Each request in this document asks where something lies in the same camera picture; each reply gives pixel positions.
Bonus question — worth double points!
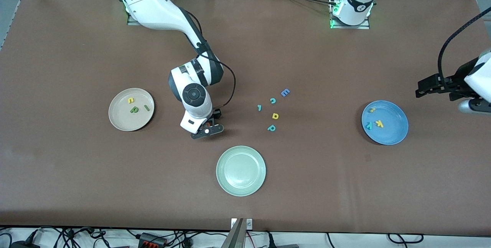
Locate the blue plate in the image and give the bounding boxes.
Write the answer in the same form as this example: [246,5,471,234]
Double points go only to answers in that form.
[361,100,409,145]

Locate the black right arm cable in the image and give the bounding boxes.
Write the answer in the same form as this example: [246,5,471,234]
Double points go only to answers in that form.
[183,6,236,110]

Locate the beige brown plate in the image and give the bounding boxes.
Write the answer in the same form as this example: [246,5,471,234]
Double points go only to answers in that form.
[108,88,155,132]

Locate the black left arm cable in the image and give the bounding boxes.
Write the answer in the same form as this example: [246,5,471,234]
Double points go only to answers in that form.
[438,8,491,83]

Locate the looped black cable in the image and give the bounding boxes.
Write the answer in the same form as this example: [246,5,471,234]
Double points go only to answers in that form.
[387,233,425,244]

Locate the black orange power strip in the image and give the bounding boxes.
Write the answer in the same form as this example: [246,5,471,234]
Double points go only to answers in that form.
[139,233,168,247]

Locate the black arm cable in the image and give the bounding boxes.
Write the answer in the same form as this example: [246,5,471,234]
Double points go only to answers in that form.
[438,8,491,83]
[183,6,236,110]

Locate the white post bracket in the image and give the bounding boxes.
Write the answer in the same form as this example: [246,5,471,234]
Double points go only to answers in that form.
[231,218,253,230]

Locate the pale green plate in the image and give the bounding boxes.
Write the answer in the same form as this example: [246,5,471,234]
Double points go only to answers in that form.
[216,145,267,197]

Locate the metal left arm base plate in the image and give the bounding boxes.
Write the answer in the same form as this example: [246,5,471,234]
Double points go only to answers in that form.
[330,0,371,30]

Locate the aluminium camera post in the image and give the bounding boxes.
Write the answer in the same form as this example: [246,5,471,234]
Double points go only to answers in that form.
[222,218,246,248]

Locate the tangled black cables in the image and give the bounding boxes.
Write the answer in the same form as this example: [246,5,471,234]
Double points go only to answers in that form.
[0,227,215,248]

